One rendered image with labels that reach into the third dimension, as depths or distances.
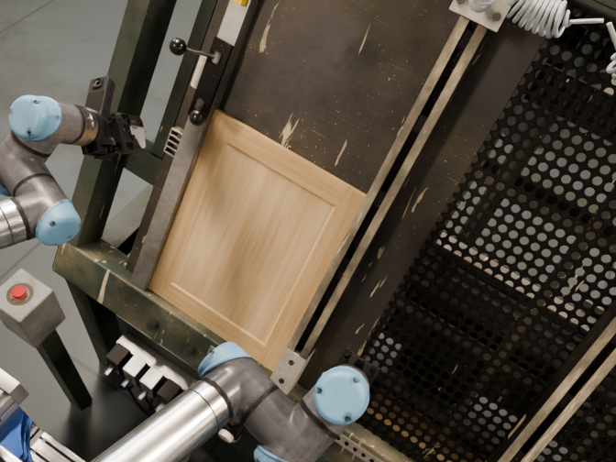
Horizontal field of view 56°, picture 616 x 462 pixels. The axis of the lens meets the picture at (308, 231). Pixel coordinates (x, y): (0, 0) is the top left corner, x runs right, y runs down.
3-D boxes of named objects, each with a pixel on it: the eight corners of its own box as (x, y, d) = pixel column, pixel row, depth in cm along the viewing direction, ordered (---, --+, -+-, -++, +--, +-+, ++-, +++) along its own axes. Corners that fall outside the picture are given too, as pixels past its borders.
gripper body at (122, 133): (110, 160, 125) (72, 157, 113) (102, 121, 125) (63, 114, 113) (141, 152, 122) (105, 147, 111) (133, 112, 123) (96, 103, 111)
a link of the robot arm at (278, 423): (244, 432, 91) (292, 379, 92) (294, 488, 88) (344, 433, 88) (227, 436, 84) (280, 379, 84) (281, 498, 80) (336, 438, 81)
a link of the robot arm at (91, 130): (48, 109, 109) (83, 97, 107) (64, 113, 113) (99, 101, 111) (56, 148, 109) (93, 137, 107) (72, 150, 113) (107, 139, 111)
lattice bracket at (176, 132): (170, 149, 154) (162, 151, 151) (178, 126, 151) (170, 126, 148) (181, 157, 153) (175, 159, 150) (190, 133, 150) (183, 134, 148)
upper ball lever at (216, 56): (214, 62, 139) (164, 49, 130) (220, 47, 137) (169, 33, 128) (222, 69, 137) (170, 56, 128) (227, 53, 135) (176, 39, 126)
